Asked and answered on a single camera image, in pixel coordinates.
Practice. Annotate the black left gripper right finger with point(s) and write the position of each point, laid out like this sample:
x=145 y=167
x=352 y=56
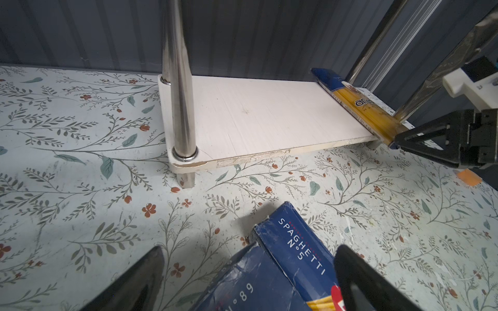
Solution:
x=362 y=288

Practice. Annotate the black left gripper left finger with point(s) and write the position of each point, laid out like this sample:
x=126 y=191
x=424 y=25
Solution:
x=136 y=289

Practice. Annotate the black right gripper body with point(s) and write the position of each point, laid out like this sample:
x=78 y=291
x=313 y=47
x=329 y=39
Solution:
x=479 y=147

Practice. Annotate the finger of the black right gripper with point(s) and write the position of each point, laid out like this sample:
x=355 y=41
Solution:
x=446 y=126
x=445 y=157

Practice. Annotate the blue yellow spaghetti bag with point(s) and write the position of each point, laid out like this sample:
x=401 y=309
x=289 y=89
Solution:
x=375 y=119

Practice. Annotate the blue Barilla spaghetti box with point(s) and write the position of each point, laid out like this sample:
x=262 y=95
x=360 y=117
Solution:
x=301 y=256

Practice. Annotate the blue Barilla rigatoni box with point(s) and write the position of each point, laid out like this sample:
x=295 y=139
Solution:
x=251 y=280

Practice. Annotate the white two-tier metal shelf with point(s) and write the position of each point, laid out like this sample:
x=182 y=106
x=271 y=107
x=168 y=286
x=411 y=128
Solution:
x=213 y=122

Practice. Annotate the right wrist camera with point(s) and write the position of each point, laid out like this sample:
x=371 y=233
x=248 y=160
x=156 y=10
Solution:
x=477 y=81

